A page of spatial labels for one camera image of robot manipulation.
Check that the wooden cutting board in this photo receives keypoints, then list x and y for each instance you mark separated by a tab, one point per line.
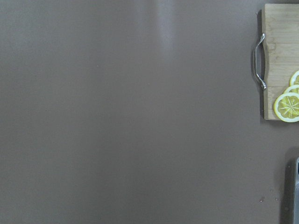
276	53

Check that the grey kitchen scale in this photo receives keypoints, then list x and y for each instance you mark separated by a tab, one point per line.
292	191

